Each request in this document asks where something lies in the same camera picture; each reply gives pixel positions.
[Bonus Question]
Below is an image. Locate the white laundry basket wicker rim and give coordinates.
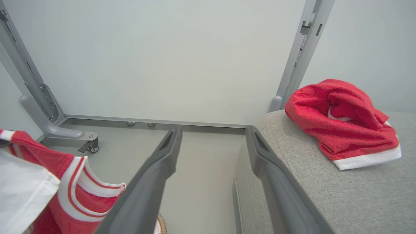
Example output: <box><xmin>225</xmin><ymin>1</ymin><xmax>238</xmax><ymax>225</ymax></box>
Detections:
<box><xmin>155</xmin><ymin>213</ymin><xmax>167</xmax><ymax>234</ymax></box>

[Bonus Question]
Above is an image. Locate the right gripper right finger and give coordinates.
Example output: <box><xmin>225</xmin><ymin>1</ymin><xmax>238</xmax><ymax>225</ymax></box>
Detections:
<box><xmin>245</xmin><ymin>125</ymin><xmax>335</xmax><ymax>234</ymax></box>

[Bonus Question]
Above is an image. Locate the black caster wheel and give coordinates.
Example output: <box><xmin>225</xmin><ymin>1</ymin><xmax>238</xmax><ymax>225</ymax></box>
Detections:
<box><xmin>78</xmin><ymin>138</ymin><xmax>99</xmax><ymax>154</ymax></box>

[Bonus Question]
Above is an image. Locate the grey fabric sofa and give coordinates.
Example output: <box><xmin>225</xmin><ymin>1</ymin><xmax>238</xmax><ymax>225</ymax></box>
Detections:
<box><xmin>232</xmin><ymin>110</ymin><xmax>416</xmax><ymax>234</ymax></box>

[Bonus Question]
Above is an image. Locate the grey partition post tall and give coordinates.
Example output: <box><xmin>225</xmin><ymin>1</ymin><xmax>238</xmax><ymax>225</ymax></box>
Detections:
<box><xmin>275</xmin><ymin>0</ymin><xmax>336</xmax><ymax>111</ymax></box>

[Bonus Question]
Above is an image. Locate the grey partition post with bracket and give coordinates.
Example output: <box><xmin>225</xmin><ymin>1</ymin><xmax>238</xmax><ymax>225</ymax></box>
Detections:
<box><xmin>0</xmin><ymin>0</ymin><xmax>66</xmax><ymax>124</ymax></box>

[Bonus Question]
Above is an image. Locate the red and white jersey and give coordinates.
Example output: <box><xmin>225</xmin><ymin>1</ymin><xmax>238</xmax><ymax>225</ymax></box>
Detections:
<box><xmin>0</xmin><ymin>129</ymin><xmax>126</xmax><ymax>234</ymax></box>

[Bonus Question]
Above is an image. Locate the grey partition bottom rail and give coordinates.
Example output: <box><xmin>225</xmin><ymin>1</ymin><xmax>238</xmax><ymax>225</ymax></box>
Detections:
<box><xmin>63</xmin><ymin>114</ymin><xmax>247</xmax><ymax>129</ymax></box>

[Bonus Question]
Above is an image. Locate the grey partition leg short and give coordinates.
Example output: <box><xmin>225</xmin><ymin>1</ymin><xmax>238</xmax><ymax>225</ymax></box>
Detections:
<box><xmin>269</xmin><ymin>96</ymin><xmax>284</xmax><ymax>113</ymax></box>

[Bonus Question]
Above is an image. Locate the white cloth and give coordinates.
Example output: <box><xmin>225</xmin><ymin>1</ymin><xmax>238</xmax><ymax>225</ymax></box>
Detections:
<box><xmin>0</xmin><ymin>148</ymin><xmax>61</xmax><ymax>234</ymax></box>

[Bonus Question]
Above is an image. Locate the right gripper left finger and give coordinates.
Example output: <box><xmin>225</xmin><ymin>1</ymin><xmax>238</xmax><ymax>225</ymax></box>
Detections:
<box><xmin>94</xmin><ymin>125</ymin><xmax>183</xmax><ymax>234</ymax></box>

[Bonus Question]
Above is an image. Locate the red garment with white stripes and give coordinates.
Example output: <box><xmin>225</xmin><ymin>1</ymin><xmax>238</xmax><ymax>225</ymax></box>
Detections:
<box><xmin>285</xmin><ymin>79</ymin><xmax>402</xmax><ymax>171</ymax></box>

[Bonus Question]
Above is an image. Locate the grey partition leg long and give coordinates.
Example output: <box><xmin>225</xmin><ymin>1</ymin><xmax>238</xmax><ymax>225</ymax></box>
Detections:
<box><xmin>20</xmin><ymin>95</ymin><xmax>98</xmax><ymax>142</ymax></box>

